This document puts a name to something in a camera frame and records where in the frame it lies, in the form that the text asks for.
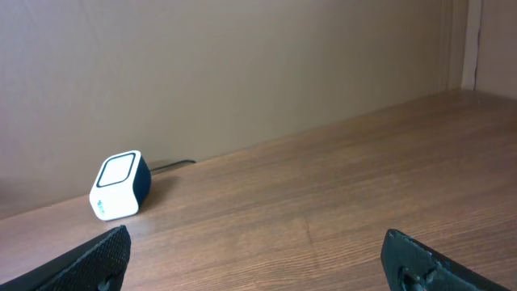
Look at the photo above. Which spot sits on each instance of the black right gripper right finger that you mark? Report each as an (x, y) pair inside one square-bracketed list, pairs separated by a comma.
[(410, 265)]

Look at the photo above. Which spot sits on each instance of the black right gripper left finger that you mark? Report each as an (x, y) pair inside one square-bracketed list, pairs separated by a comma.
[(97, 265)]

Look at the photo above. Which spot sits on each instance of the white barcode scanner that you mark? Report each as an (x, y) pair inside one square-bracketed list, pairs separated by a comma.
[(121, 186)]

